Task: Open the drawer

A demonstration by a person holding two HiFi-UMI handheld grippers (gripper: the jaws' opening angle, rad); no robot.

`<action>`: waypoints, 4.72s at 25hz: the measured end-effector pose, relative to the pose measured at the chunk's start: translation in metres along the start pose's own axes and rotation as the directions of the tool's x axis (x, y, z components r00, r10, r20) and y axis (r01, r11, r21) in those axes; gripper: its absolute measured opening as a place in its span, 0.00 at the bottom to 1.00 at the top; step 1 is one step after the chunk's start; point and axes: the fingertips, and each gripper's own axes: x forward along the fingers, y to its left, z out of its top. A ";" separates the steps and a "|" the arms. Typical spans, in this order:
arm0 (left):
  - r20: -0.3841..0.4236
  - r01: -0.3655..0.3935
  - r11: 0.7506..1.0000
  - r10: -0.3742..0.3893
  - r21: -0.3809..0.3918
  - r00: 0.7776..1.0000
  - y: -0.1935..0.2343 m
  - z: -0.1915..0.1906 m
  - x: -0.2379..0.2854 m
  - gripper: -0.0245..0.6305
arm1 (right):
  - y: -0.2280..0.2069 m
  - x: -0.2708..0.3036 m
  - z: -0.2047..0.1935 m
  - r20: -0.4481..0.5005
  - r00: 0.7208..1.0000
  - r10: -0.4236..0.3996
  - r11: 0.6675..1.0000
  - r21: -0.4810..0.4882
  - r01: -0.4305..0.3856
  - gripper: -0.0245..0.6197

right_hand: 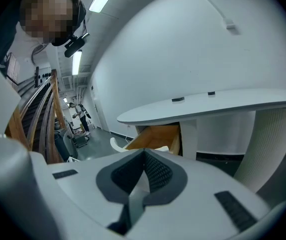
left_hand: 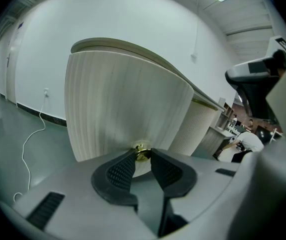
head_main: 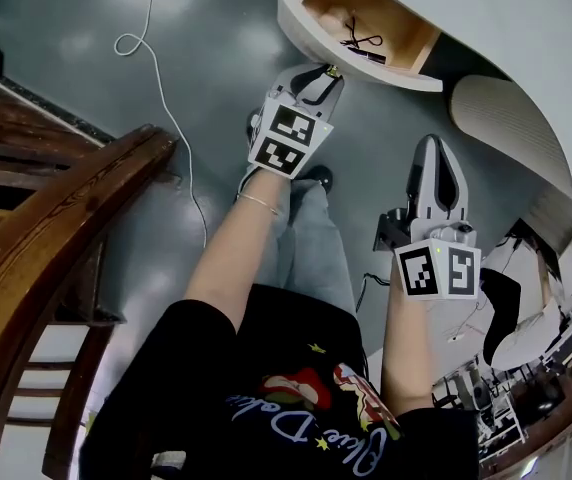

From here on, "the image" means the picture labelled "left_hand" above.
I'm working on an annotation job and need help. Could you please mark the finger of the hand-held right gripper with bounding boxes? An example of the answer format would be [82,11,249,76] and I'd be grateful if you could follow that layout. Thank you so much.
[224,57,272,84]
[234,75,281,120]

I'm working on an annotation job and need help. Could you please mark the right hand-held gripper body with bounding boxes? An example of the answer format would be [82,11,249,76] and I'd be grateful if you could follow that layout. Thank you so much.
[264,35,286,78]

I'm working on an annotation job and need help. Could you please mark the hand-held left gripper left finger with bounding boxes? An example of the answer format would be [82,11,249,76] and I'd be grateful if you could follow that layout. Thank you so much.
[11,148,159,239]

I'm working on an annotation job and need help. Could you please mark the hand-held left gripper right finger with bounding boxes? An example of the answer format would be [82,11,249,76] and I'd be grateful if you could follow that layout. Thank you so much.
[149,147,245,238]

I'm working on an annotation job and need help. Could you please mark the small gold object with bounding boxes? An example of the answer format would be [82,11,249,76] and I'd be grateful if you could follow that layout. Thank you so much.
[132,143,153,162]

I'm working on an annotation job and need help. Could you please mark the white ribbed counter table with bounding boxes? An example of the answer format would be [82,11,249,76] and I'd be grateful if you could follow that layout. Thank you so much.
[64,36,228,179]

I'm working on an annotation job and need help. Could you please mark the white shelf unit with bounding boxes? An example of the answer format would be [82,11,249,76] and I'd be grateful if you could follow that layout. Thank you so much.
[192,97,236,161]

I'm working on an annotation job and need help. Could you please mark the white door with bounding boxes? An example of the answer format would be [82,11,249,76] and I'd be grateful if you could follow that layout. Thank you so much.
[5,26,24,105]

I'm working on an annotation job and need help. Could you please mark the white wall conduit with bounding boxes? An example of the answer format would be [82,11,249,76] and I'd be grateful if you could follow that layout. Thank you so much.
[193,13,200,56]

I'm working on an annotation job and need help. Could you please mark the white floor cable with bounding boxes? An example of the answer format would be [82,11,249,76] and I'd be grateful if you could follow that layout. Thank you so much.
[12,96,49,204]

